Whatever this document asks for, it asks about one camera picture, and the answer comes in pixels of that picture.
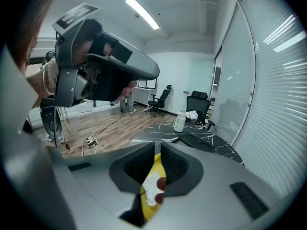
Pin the white plastic bottle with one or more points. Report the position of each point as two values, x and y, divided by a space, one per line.
179 122

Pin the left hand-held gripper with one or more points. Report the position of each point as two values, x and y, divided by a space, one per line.
72 85

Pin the white cloth bag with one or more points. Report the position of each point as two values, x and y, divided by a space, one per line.
192 116

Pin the person's left hand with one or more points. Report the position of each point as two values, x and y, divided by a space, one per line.
82 48

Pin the person's left forearm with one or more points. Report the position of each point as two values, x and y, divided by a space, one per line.
36 86

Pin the white window blinds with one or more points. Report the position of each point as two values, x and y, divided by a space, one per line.
273 99

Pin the white item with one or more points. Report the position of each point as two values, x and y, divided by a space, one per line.
150 188

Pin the white desk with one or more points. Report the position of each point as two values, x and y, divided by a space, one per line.
144 95

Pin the white power strip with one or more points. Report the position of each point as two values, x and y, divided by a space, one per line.
91 142

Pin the ceiling light panel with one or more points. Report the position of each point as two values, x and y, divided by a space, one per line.
142 13

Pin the white patterned wristband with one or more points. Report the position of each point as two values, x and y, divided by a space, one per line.
50 74

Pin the black office chair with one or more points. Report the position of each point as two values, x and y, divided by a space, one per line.
197 105
158 100

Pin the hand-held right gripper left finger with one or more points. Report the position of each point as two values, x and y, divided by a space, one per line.
130 171

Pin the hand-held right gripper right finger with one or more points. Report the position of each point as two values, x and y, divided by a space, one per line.
178 170

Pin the yellow box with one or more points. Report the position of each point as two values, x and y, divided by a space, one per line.
147 210

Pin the black tray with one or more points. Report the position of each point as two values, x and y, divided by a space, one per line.
199 141

